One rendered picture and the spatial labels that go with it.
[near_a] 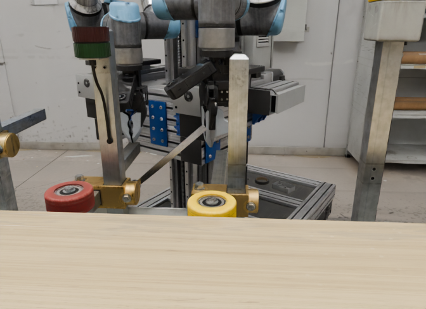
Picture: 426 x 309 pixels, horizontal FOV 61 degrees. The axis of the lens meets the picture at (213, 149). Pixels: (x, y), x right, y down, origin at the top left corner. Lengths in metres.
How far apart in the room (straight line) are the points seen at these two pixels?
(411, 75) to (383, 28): 2.96
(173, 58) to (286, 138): 2.16
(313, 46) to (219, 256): 2.99
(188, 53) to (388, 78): 0.90
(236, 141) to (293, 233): 0.23
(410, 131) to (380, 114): 3.04
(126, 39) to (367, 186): 0.65
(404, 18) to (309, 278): 0.44
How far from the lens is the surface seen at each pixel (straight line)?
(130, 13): 0.97
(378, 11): 0.68
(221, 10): 0.75
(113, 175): 0.75
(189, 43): 1.44
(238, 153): 0.69
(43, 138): 3.96
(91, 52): 0.64
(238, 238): 0.51
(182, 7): 0.88
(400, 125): 3.71
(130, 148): 1.00
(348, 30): 3.43
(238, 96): 0.66
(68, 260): 0.50
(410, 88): 3.66
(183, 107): 1.17
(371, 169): 0.75
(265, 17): 1.19
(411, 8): 0.69
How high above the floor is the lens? 1.18
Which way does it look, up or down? 19 degrees down
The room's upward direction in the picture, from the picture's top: straight up
